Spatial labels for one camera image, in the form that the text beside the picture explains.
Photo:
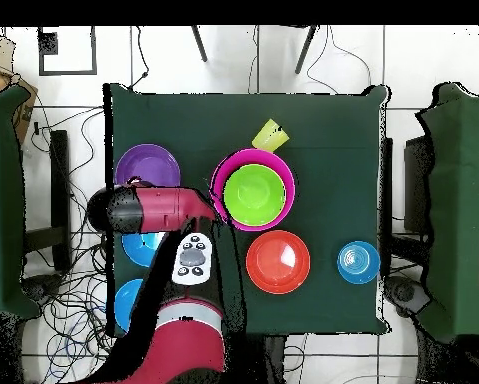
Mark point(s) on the green bowl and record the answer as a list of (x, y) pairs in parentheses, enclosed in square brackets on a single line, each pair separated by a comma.
[(255, 195)]

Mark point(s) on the large pink bowl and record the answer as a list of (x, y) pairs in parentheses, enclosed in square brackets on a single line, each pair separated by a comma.
[(289, 180)]

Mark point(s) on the yellow plastic cup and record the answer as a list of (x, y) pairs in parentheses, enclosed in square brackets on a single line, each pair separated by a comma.
[(270, 135)]

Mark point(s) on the large orange-red bowl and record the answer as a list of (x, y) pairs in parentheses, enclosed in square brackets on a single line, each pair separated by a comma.
[(278, 262)]

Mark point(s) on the purple bowl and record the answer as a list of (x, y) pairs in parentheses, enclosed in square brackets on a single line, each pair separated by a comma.
[(149, 164)]

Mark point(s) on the large blue bowl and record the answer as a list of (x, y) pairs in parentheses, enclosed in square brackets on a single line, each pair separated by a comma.
[(139, 250), (125, 304)]

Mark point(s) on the dark green tablecloth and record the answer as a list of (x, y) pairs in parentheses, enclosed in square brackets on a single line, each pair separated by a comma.
[(335, 160)]

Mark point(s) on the small blue bowl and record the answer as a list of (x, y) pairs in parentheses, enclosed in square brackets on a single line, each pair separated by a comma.
[(358, 262)]

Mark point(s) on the black tripod leg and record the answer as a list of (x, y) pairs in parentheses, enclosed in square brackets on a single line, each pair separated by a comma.
[(199, 44), (306, 50)]

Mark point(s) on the black box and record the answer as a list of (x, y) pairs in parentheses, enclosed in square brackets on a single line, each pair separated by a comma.
[(417, 184)]

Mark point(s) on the long black bar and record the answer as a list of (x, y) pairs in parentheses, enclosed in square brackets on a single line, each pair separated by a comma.
[(61, 180)]

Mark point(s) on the black stand with knob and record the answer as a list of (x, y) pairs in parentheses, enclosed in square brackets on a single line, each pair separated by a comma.
[(43, 288)]

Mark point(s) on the green covered side table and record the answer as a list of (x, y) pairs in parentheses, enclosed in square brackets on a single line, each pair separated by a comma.
[(3, 200), (459, 200)]

